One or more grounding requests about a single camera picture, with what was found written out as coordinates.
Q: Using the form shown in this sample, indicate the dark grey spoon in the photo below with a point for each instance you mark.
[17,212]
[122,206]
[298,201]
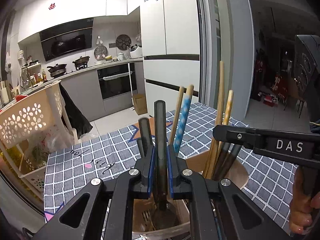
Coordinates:
[145,133]

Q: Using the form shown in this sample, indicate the white refrigerator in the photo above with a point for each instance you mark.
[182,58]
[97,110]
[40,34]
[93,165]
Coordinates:
[171,49]

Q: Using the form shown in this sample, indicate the blue patterned chopstick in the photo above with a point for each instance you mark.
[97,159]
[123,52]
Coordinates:
[183,118]

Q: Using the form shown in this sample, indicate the cardboard box on floor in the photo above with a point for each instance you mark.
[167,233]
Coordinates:
[139,103]

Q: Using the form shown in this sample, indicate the black range hood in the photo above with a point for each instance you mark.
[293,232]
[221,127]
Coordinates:
[66,38]

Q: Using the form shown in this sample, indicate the dark spoon with round bowl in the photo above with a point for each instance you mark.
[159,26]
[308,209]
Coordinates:
[164,215]

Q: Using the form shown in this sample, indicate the white rice cooker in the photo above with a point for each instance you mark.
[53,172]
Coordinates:
[136,52]

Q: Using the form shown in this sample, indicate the person's right hand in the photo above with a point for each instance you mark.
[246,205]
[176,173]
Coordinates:
[301,205]

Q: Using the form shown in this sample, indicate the black built-in oven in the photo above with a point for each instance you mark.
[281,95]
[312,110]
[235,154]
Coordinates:
[117,80]

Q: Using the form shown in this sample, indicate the black wok on stove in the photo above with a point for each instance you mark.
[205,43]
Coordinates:
[57,70]

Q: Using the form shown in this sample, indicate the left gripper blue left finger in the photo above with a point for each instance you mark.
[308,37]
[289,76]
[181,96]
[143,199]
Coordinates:
[146,167]

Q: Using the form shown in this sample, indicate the plain bamboo chopstick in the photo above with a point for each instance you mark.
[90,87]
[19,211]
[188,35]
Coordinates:
[212,154]
[176,116]

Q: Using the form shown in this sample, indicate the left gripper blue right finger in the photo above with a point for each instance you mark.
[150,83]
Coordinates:
[177,187]

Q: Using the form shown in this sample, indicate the black pot on stove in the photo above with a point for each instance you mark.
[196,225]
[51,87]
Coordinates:
[81,62]

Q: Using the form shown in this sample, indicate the beige flower-cutout trolley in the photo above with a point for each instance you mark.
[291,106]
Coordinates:
[31,129]

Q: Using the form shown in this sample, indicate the yellow patterned chopstick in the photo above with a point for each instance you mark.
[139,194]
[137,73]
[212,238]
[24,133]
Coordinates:
[225,119]

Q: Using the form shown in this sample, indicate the grey checkered star tablecloth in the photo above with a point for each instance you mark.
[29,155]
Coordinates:
[107,156]

